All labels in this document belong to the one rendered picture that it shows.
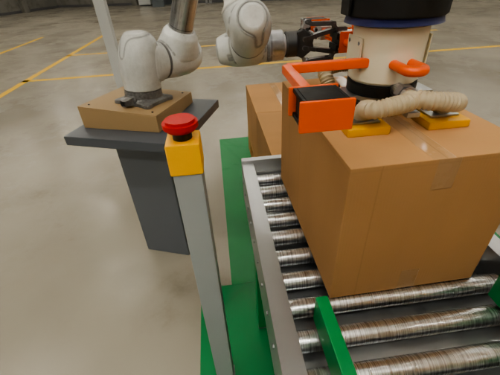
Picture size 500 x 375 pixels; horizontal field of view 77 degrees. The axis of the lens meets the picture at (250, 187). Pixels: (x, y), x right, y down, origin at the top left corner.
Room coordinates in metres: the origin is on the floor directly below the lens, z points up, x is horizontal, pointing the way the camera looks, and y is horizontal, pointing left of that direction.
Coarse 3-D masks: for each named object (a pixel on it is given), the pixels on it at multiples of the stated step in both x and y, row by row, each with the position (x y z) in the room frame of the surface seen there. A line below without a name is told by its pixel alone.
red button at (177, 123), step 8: (168, 120) 0.57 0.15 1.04; (176, 120) 0.57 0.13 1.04; (184, 120) 0.57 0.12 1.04; (192, 120) 0.56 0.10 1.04; (168, 128) 0.54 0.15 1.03; (176, 128) 0.54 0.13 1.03; (184, 128) 0.54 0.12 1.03; (192, 128) 0.55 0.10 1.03; (176, 136) 0.56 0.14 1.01; (184, 136) 0.56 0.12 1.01; (192, 136) 0.58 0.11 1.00
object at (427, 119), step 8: (424, 112) 0.70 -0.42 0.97; (432, 112) 0.69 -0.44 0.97; (448, 112) 0.69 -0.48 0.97; (456, 112) 0.69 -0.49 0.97; (416, 120) 0.70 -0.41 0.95; (424, 120) 0.67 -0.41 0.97; (432, 120) 0.66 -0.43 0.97; (440, 120) 0.66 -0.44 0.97; (448, 120) 0.66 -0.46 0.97; (456, 120) 0.66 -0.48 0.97; (464, 120) 0.66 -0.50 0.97; (432, 128) 0.65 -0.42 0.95; (440, 128) 0.65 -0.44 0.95
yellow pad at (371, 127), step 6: (354, 120) 0.68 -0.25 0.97; (372, 120) 0.67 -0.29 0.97; (378, 120) 0.67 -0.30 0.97; (354, 126) 0.65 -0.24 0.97; (360, 126) 0.65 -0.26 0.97; (366, 126) 0.65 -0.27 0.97; (372, 126) 0.64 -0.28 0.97; (378, 126) 0.64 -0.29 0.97; (384, 126) 0.64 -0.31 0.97; (390, 126) 0.64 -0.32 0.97; (348, 132) 0.63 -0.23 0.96; (354, 132) 0.63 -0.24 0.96; (360, 132) 0.63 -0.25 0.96; (366, 132) 0.64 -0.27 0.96; (372, 132) 0.64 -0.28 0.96; (378, 132) 0.64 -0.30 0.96; (384, 132) 0.64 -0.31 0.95
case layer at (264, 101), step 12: (264, 84) 2.44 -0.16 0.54; (276, 84) 2.42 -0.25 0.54; (252, 96) 2.17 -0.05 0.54; (264, 96) 2.16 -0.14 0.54; (276, 96) 2.14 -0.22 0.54; (252, 108) 2.03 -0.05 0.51; (264, 108) 1.93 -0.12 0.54; (276, 108) 1.92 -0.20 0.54; (252, 120) 2.07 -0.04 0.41; (264, 120) 1.73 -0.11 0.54; (276, 120) 1.72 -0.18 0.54; (252, 132) 2.10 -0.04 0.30; (264, 132) 1.56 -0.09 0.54; (276, 132) 1.55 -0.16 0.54; (252, 144) 2.14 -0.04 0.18; (264, 144) 1.52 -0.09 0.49; (276, 144) 1.41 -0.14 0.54
